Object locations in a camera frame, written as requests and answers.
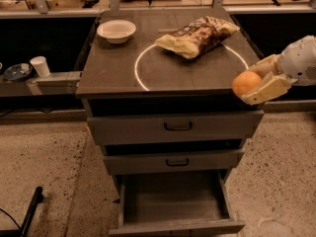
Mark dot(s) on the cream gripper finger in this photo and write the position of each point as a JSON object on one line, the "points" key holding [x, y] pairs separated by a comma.
{"points": [[271, 87], [266, 66]]}

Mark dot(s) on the dark round plate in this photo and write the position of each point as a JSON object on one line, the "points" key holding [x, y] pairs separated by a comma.
{"points": [[18, 72]]}

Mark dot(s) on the black drawer handle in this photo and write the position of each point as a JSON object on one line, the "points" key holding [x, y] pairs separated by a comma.
{"points": [[177, 163], [178, 127]]}

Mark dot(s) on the orange fruit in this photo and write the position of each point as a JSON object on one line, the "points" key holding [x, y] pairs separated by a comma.
{"points": [[245, 82]]}

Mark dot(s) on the white bowl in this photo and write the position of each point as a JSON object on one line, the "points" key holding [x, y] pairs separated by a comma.
{"points": [[116, 31]]}

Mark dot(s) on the black middle drawer handle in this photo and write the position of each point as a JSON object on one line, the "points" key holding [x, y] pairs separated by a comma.
{"points": [[177, 163]]}

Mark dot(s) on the black top drawer handle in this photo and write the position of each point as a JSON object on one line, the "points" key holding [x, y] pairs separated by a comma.
{"points": [[178, 127]]}

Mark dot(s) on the bottom grey open drawer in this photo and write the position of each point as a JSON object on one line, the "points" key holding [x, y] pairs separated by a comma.
{"points": [[179, 204]]}

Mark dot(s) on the black bar on floor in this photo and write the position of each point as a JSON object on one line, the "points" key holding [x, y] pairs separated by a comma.
{"points": [[23, 229]]}

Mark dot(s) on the middle grey drawer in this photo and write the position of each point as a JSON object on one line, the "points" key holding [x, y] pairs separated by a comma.
{"points": [[156, 163]]}

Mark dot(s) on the grey drawer cabinet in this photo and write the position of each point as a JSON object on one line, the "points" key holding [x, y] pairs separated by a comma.
{"points": [[139, 78]]}

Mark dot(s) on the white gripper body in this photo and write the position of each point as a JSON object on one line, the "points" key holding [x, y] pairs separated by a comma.
{"points": [[298, 62]]}

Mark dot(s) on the top grey drawer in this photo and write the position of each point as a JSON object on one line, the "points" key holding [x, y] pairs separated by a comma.
{"points": [[145, 129]]}

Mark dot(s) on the brown yellow chip bag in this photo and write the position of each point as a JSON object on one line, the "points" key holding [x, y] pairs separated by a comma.
{"points": [[198, 37]]}

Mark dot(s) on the white paper cup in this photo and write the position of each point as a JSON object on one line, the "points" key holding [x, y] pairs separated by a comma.
{"points": [[40, 65]]}

